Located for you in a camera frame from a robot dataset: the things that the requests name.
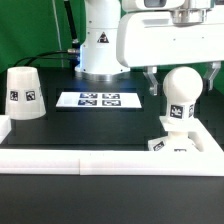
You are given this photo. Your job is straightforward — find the grey hanging cable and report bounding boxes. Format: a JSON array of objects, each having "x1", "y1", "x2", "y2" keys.
[{"x1": 51, "y1": 0, "x2": 65, "y2": 69}]

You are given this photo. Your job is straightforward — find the white tag plate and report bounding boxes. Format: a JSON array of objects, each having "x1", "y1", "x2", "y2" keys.
[{"x1": 56, "y1": 92, "x2": 141, "y2": 108}]

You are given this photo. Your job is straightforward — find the white lamp base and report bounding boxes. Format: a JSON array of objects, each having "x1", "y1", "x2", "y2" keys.
[{"x1": 148, "y1": 116, "x2": 199, "y2": 152}]

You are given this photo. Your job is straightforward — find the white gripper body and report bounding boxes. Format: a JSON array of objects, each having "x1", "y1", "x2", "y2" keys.
[{"x1": 116, "y1": 9, "x2": 224, "y2": 67}]

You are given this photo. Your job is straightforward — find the black cable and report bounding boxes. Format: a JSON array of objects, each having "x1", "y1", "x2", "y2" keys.
[{"x1": 13, "y1": 48, "x2": 81, "y2": 68}]

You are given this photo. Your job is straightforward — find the white lamp shade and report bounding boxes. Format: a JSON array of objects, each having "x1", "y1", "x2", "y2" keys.
[{"x1": 5, "y1": 66, "x2": 46, "y2": 120}]

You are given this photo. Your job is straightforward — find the white U-shaped fence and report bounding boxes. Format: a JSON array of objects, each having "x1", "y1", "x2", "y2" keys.
[{"x1": 0, "y1": 114, "x2": 224, "y2": 177}]

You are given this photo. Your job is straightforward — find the white lamp bulb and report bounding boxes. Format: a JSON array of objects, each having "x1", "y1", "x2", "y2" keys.
[{"x1": 163, "y1": 67, "x2": 203, "y2": 123}]

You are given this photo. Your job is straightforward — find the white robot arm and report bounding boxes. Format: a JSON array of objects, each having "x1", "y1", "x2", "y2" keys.
[{"x1": 76, "y1": 0, "x2": 224, "y2": 95}]

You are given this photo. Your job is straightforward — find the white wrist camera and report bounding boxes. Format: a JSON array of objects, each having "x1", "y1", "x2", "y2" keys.
[{"x1": 122, "y1": 0, "x2": 185, "y2": 12}]

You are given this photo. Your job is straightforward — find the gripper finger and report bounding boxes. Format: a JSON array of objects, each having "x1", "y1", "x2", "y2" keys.
[
  {"x1": 203, "y1": 61, "x2": 221, "y2": 91},
  {"x1": 143, "y1": 66, "x2": 158, "y2": 96}
]

